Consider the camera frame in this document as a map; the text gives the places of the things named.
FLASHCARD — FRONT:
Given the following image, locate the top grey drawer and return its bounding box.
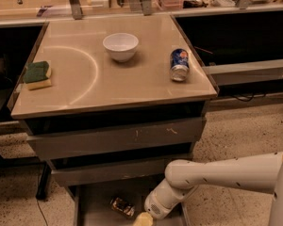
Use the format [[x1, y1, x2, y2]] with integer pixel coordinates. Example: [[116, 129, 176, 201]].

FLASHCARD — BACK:
[[27, 117, 206, 160]]

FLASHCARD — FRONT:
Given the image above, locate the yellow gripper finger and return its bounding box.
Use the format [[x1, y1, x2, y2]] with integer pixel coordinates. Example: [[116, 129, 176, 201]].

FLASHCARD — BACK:
[[133, 212, 154, 226]]

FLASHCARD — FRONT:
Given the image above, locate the black table leg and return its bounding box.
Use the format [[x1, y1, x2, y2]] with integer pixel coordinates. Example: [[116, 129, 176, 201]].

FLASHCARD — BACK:
[[36, 164, 51, 201]]

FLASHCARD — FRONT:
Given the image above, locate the grey drawer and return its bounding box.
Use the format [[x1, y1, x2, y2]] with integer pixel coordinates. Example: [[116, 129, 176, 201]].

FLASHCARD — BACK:
[[27, 117, 206, 160], [52, 153, 192, 186]]

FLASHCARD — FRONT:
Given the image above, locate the open bottom drawer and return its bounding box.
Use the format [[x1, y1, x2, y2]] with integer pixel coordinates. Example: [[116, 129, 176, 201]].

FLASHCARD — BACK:
[[73, 172, 191, 226]]

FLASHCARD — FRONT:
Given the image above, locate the grey side shelf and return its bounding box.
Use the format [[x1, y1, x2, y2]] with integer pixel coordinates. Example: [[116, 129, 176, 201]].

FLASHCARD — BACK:
[[203, 59, 283, 86]]

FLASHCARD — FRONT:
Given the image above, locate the black floor cable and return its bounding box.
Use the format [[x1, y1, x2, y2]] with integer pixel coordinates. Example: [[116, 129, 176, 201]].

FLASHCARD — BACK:
[[36, 165, 50, 226]]

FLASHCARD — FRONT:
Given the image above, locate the white bowl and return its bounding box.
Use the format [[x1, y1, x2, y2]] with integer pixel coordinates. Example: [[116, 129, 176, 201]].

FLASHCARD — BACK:
[[103, 33, 139, 62]]

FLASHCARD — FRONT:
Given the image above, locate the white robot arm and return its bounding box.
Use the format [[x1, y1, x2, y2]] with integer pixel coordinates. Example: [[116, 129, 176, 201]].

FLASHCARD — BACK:
[[133, 152, 283, 226]]

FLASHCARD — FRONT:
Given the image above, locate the blue soda can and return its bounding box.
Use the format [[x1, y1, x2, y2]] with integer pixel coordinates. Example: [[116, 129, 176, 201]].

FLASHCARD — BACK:
[[170, 48, 190, 82]]

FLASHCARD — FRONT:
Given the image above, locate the green yellow sponge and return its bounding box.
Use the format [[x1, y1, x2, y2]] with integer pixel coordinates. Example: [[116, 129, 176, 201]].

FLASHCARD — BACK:
[[23, 61, 52, 90]]

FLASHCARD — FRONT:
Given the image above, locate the grey drawer cabinet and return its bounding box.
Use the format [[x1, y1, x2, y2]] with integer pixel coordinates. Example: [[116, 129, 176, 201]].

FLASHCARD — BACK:
[[7, 14, 220, 226]]

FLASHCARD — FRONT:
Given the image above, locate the middle grey drawer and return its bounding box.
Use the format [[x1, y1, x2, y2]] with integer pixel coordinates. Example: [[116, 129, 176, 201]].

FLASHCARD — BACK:
[[52, 153, 192, 186]]

